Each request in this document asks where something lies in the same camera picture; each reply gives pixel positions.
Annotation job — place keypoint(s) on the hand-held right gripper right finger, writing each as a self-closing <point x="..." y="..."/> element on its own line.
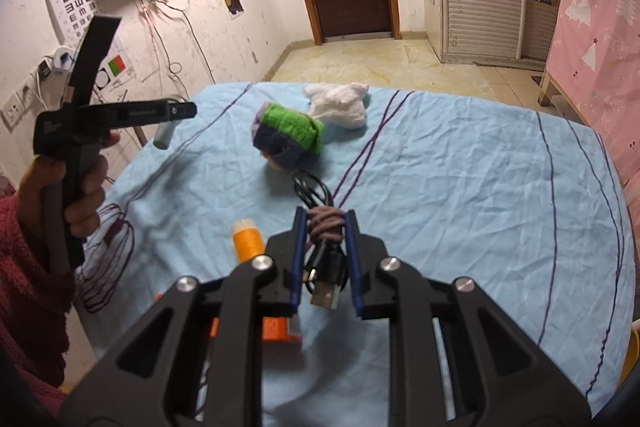
<point x="356" y="262"/>

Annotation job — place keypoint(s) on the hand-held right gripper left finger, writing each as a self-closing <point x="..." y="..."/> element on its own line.
<point x="299" y="262"/>

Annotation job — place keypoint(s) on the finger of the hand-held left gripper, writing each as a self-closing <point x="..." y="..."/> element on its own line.
<point x="150" y="112"/>
<point x="97" y="52"/>

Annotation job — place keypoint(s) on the person's left forearm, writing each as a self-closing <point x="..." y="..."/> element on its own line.
<point x="30" y="297"/>

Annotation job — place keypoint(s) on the person's left hand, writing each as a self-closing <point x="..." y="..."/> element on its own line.
<point x="87" y="197"/>

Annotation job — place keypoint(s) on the red green flag sticker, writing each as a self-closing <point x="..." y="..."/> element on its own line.
<point x="117" y="67"/>

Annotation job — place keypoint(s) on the orange bottle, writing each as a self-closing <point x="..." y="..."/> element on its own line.
<point x="247" y="242"/>

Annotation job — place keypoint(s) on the orange cardboard box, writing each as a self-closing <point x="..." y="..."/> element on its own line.
<point x="277" y="332"/>

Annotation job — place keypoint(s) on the blue printed tablecloth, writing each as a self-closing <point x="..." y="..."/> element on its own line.
<point x="450" y="217"/>

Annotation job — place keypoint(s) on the green purple knitted hat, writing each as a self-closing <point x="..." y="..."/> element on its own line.
<point x="287" y="132"/>

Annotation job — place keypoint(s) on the white fluffy cloth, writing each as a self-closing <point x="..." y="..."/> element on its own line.
<point x="337" y="104"/>

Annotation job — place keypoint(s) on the white wall outlet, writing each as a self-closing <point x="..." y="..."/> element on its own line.
<point x="17" y="104"/>

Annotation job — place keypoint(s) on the wooden bed frame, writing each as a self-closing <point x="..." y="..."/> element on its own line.
<point x="550" y="94"/>

